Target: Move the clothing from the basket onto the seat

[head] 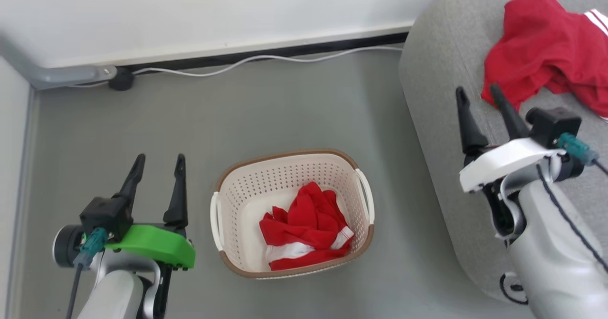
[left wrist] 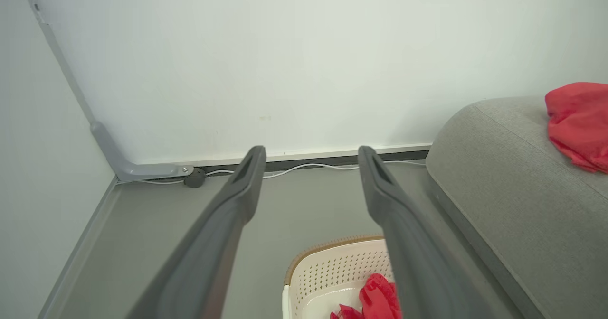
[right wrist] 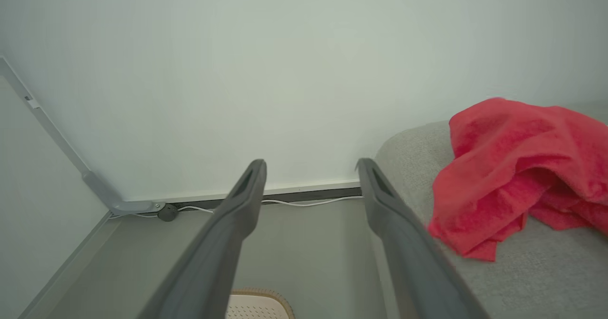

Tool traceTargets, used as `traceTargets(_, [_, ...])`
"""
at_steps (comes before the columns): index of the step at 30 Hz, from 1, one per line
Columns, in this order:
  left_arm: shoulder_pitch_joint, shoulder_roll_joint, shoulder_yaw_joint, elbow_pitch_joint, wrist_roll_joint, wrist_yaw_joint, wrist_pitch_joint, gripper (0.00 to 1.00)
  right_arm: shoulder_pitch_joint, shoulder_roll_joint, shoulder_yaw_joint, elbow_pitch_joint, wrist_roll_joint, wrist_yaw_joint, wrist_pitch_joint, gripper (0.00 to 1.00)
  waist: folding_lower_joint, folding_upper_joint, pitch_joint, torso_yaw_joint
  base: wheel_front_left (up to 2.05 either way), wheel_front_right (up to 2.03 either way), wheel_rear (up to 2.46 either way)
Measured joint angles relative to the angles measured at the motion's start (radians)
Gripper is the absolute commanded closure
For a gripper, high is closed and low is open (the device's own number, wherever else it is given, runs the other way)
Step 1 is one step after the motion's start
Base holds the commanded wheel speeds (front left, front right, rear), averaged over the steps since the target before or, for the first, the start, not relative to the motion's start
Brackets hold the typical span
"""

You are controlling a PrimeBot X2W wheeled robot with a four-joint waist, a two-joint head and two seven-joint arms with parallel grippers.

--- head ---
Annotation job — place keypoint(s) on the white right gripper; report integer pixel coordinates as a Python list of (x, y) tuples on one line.
[(503, 160)]

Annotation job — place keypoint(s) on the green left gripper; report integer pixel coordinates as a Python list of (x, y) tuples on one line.
[(156, 245)]

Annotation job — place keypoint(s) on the red garment with white tag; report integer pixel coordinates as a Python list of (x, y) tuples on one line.
[(541, 48)]

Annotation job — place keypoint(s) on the red garment with white band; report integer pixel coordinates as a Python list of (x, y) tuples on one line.
[(308, 219)]

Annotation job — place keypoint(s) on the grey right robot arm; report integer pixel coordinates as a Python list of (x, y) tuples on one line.
[(555, 243)]

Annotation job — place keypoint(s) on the grey fabric sofa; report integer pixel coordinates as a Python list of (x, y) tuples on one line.
[(441, 96)]

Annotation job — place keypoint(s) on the black round floor plug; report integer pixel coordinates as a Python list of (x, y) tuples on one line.
[(121, 79)]

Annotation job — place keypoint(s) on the cream perforated laundry basket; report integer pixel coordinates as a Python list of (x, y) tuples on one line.
[(285, 176)]

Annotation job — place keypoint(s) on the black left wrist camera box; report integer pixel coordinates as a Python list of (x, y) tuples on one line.
[(107, 217)]

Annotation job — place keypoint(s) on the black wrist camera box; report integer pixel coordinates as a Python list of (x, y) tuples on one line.
[(107, 217), (553, 124)]

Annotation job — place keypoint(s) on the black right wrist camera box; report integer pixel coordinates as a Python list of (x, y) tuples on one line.
[(553, 124)]

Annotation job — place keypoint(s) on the teal left camera connector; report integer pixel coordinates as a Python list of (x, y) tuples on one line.
[(91, 247)]

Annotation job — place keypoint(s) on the teal camera connector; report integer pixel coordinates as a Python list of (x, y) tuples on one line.
[(577, 148), (91, 247)]

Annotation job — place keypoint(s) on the teal right camera connector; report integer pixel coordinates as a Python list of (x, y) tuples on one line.
[(577, 148)]

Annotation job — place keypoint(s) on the silver wall base rail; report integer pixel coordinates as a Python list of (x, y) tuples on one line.
[(237, 48)]

